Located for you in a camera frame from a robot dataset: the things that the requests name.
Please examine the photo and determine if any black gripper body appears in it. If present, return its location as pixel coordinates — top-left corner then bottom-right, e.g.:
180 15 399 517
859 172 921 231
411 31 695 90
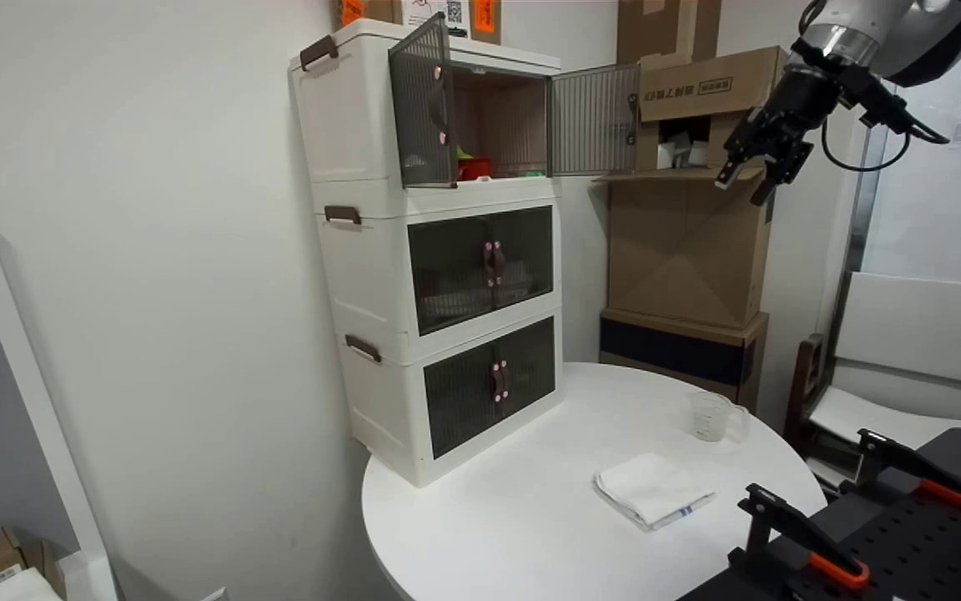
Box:
735 60 849 157

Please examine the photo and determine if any white stackable cabinet unit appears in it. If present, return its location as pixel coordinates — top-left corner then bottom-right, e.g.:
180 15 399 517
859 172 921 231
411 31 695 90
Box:
334 290 565 491
287 14 565 220
310 178 565 371

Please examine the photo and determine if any printed cardboard box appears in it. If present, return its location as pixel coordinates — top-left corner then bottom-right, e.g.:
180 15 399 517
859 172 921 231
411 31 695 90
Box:
634 43 795 178

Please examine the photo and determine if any large plain cardboard box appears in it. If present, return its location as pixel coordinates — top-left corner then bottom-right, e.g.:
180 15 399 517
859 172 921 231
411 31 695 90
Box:
602 165 780 335

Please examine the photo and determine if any tall narrow cardboard box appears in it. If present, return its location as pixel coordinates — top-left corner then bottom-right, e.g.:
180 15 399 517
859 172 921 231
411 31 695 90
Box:
614 0 725 67

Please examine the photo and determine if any white leaning panel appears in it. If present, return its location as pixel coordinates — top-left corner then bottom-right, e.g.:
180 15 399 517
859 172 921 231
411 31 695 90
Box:
834 269 961 394

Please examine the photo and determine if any dark wooden chair white seat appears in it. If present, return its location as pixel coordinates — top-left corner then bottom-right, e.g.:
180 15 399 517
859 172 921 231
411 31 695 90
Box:
785 330 961 463

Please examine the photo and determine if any clear plastic cup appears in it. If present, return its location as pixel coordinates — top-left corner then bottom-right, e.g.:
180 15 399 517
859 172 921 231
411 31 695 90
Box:
683 389 752 447

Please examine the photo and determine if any white box orange sticker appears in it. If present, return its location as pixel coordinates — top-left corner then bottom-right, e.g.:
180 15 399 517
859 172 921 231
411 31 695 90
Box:
399 0 506 47

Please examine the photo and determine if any folded white cloth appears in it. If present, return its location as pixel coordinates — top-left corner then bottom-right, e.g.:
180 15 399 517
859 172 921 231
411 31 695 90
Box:
592 450 718 533

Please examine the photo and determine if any black and red equipment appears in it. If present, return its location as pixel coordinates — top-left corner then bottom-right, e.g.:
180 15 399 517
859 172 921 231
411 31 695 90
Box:
677 428 961 601

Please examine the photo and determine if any brown box orange label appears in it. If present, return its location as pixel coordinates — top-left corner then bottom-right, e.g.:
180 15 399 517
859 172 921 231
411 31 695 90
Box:
329 0 406 31

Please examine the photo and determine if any white foam piece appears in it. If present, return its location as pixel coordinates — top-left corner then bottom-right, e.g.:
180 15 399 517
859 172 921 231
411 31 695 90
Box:
0 565 71 601

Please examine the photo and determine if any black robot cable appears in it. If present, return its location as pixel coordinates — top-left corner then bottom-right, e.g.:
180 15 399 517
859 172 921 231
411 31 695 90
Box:
813 92 951 178

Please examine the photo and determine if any large white wall board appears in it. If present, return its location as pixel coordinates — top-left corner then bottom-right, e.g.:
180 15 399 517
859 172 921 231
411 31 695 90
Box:
859 62 961 288

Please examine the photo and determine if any black clamp orange handle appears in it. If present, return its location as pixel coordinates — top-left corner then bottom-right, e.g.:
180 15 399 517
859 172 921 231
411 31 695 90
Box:
736 480 874 593
852 428 961 515

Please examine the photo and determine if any brown cabinet side handle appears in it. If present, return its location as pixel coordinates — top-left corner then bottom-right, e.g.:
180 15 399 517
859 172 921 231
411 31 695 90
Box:
319 204 366 231
344 330 386 368
298 34 344 74

